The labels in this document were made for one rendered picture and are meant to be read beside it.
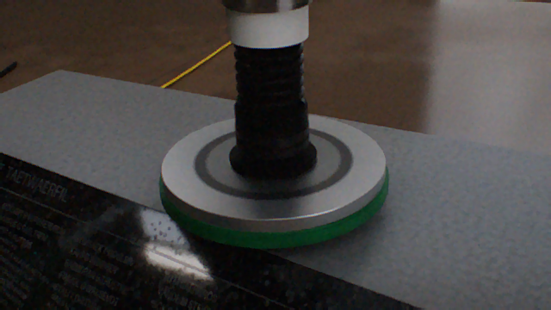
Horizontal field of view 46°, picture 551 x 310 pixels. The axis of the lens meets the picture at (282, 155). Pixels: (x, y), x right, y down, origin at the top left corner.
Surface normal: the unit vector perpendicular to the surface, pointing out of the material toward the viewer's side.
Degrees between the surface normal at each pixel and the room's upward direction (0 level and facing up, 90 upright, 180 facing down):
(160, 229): 45
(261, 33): 90
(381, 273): 0
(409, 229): 0
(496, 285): 0
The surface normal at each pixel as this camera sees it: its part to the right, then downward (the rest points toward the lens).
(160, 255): -0.41, -0.34
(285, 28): 0.44, 0.41
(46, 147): -0.03, -0.88
